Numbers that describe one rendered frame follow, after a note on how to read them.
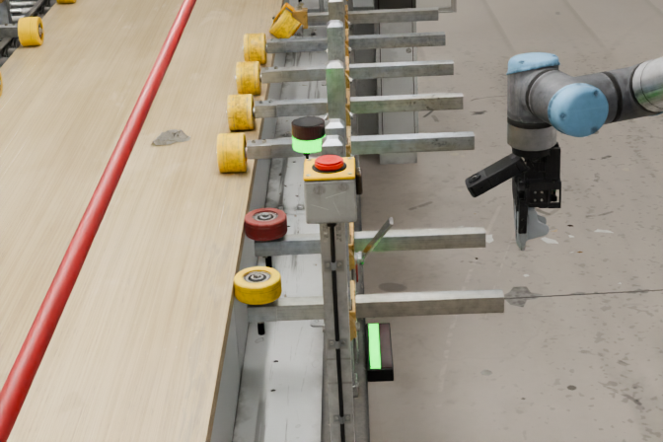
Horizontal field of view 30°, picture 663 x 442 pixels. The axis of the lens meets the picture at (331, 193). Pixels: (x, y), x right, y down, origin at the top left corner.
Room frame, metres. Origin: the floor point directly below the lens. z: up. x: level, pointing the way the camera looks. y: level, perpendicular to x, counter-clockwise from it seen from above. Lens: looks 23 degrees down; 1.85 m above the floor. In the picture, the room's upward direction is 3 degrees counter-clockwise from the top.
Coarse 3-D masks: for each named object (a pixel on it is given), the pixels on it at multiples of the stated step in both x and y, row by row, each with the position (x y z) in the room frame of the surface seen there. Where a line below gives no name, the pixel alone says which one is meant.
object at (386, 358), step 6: (384, 324) 2.05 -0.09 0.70; (384, 330) 2.03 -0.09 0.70; (384, 336) 2.00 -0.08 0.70; (384, 342) 1.98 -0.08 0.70; (384, 348) 1.96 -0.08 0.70; (390, 348) 1.96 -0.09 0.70; (384, 354) 1.94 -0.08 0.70; (390, 354) 1.94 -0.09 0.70; (384, 360) 1.92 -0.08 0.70; (390, 360) 1.92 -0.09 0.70; (384, 366) 1.90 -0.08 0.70; (390, 366) 1.90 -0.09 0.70
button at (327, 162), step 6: (324, 156) 1.58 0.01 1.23; (330, 156) 1.58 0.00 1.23; (336, 156) 1.58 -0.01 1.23; (318, 162) 1.56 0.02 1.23; (324, 162) 1.56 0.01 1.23; (330, 162) 1.56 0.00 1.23; (336, 162) 1.55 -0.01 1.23; (342, 162) 1.56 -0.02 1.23; (318, 168) 1.55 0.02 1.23; (324, 168) 1.55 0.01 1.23; (330, 168) 1.55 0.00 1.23; (336, 168) 1.55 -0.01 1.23
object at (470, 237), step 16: (272, 240) 2.11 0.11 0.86; (288, 240) 2.11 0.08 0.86; (304, 240) 2.10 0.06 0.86; (368, 240) 2.10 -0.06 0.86; (384, 240) 2.10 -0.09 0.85; (400, 240) 2.10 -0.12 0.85; (416, 240) 2.10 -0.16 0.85; (432, 240) 2.10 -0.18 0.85; (448, 240) 2.10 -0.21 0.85; (464, 240) 2.10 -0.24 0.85; (480, 240) 2.09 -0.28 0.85; (256, 256) 2.10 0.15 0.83
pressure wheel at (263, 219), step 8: (264, 208) 2.15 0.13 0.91; (272, 208) 2.15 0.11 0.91; (248, 216) 2.12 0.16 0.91; (256, 216) 2.12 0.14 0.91; (264, 216) 2.11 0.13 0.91; (272, 216) 2.12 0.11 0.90; (280, 216) 2.11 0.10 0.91; (248, 224) 2.10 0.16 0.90; (256, 224) 2.09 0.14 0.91; (264, 224) 2.08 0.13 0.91; (272, 224) 2.08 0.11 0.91; (280, 224) 2.09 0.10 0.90; (248, 232) 2.10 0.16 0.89; (256, 232) 2.08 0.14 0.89; (264, 232) 2.08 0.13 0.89; (272, 232) 2.08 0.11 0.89; (280, 232) 2.09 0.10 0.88; (256, 240) 2.09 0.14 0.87; (264, 240) 2.08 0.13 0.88
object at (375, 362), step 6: (372, 324) 2.05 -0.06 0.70; (372, 330) 2.03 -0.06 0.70; (378, 330) 2.03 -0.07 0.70; (372, 336) 2.00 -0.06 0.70; (378, 336) 2.00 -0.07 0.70; (372, 342) 1.98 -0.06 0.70; (378, 342) 1.98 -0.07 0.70; (372, 348) 1.96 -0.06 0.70; (378, 348) 1.96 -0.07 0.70; (372, 354) 1.94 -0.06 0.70; (378, 354) 1.94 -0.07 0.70; (372, 360) 1.92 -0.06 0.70; (378, 360) 1.92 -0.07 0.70; (372, 366) 1.90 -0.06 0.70; (378, 366) 1.90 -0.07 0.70
